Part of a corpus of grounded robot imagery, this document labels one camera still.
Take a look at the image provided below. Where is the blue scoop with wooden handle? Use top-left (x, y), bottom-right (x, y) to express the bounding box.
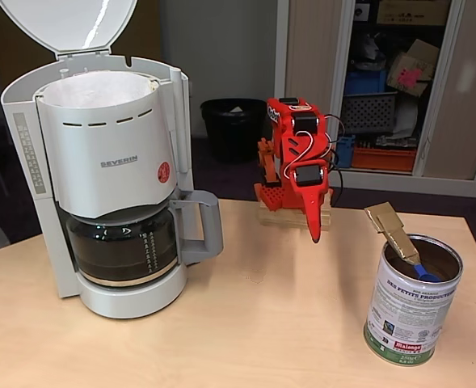
top-left (363, 203), bottom-right (443, 284)

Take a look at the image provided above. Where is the white green coffee tin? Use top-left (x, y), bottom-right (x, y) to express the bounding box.
top-left (362, 233), bottom-right (464, 356)

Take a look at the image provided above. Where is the white drip coffee maker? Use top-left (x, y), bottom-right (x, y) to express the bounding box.
top-left (0, 0), bottom-right (192, 320)

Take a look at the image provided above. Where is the white paper coffee filter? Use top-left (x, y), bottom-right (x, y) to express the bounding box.
top-left (43, 69), bottom-right (154, 109)

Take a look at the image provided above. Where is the wooden base block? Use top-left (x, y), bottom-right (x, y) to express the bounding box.
top-left (257, 197), bottom-right (332, 232)

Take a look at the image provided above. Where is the small blue box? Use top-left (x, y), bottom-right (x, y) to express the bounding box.
top-left (334, 135), bottom-right (356, 169)

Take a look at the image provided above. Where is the orange clamp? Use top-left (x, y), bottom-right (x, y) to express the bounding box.
top-left (256, 137), bottom-right (281, 186)

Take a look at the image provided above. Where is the orange plastic crate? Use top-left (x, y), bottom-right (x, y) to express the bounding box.
top-left (351, 145), bottom-right (419, 171)

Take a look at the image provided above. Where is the grey perforated crate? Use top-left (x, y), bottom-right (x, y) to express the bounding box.
top-left (340, 91), bottom-right (398, 134)

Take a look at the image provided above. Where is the black waste bin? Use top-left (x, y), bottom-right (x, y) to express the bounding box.
top-left (200, 99), bottom-right (267, 165)

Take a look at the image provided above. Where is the blue plastic crate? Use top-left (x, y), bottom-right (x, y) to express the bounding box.
top-left (344, 66), bottom-right (388, 96)

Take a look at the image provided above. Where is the grey tambour door cabinet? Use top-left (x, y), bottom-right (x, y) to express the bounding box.
top-left (276, 0), bottom-right (476, 199)

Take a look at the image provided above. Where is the grey crumpled bag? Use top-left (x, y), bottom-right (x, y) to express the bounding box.
top-left (350, 32), bottom-right (389, 74)

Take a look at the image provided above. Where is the cardboard box pink mark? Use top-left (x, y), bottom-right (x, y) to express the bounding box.
top-left (385, 38), bottom-right (440, 98)

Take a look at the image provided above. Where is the brown cardboard box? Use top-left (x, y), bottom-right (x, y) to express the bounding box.
top-left (377, 0), bottom-right (451, 25)

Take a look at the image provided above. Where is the black power cable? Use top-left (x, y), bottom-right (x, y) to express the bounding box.
top-left (328, 149), bottom-right (344, 208)

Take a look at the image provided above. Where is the white servo cable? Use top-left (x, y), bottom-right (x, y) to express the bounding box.
top-left (322, 115), bottom-right (346, 162)
top-left (282, 131), bottom-right (315, 179)

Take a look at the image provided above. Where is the glass carafe grey handle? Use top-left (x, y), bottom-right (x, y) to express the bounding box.
top-left (65, 189), bottom-right (225, 285)

